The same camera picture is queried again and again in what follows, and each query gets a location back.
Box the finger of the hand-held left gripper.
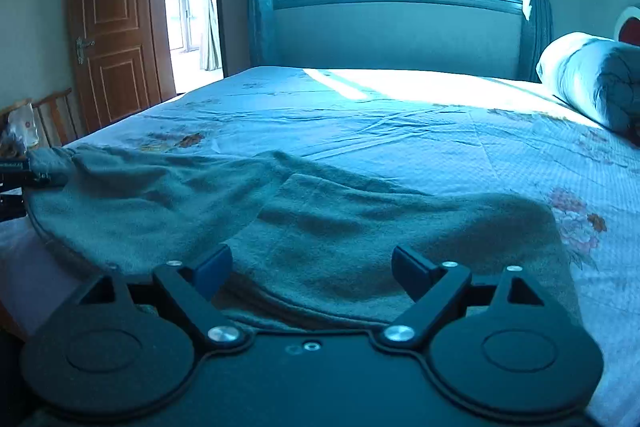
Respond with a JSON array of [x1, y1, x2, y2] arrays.
[[0, 194, 27, 224], [0, 159, 52, 188]]

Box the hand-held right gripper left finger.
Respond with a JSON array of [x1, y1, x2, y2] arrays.
[[75, 244, 252, 352]]

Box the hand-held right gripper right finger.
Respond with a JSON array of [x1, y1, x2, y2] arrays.
[[372, 245, 546, 352]]

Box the green pants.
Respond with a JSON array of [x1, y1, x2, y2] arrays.
[[22, 144, 583, 333]]

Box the clear plastic bag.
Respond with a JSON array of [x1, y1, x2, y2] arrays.
[[0, 99, 40, 158]]

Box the wooden chair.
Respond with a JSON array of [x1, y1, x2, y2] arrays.
[[30, 88, 81, 148]]

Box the bed with floral sheet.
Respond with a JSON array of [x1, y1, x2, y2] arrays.
[[0, 66, 640, 427]]

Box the brown wooden door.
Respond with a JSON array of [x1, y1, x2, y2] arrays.
[[67, 0, 177, 134]]

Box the rolled white quilt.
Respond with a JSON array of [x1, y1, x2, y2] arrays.
[[536, 32, 640, 138]]

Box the red and white headboard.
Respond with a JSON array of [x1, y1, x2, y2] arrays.
[[614, 6, 640, 48]]

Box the metal door handle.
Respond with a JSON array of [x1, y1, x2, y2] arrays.
[[75, 37, 96, 66]]

